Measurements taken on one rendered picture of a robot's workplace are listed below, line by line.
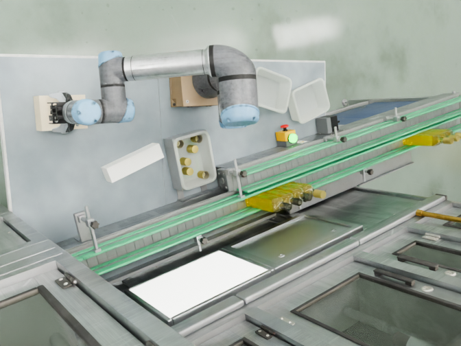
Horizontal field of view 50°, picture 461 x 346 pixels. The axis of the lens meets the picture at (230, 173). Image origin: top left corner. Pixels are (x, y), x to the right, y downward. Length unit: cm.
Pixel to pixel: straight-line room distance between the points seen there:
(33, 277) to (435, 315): 107
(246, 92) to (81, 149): 76
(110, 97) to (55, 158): 45
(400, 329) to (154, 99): 126
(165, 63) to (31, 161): 66
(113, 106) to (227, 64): 37
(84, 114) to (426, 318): 113
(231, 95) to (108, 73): 38
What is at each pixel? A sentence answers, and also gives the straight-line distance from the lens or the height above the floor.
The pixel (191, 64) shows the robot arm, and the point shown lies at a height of 131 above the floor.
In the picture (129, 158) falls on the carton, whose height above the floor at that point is 81.
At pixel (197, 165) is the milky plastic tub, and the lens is 217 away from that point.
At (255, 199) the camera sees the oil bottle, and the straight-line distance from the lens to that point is 213.
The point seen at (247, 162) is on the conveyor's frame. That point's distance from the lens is 220.
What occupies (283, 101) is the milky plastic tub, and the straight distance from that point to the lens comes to 241.
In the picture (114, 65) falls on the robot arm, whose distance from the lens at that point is 159.
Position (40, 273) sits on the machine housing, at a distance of 127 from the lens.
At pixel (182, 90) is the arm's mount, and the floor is 85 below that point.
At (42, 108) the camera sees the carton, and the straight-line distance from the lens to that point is 183.
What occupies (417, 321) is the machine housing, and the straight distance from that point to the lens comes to 152.
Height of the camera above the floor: 262
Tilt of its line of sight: 54 degrees down
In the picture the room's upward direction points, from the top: 99 degrees clockwise
